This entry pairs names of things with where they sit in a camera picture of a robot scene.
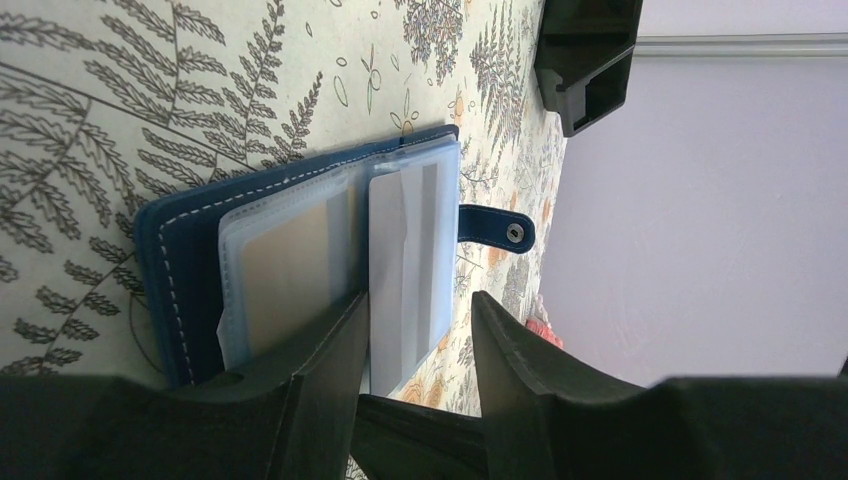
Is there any black plastic card bin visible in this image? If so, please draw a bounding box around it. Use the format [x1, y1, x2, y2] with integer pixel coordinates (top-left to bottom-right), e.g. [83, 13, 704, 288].
[534, 0, 643, 138]

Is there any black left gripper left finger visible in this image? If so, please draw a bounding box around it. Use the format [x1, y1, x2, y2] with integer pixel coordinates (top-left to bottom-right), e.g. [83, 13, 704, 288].
[1, 292, 369, 479]

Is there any white card with black stripe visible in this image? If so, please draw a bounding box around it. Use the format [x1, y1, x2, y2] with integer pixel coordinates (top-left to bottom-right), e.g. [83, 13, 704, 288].
[368, 165, 438, 396]

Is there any floral table mat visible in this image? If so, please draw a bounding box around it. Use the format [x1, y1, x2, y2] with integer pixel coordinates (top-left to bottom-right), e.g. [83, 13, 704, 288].
[0, 0, 571, 480]

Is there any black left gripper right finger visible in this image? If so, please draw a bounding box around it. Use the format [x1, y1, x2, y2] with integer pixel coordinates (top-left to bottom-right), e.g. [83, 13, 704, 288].
[471, 291, 847, 479]

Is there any blue leather card holder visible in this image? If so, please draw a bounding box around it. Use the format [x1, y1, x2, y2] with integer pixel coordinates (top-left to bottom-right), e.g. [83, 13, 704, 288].
[134, 125, 536, 396]

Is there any pink patterned cloth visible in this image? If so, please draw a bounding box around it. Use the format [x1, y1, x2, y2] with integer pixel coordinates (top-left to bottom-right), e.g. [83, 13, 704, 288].
[525, 295, 564, 350]

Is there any gold credit card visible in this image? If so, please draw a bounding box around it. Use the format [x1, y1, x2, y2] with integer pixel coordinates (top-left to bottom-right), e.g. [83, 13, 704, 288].
[241, 201, 331, 357]

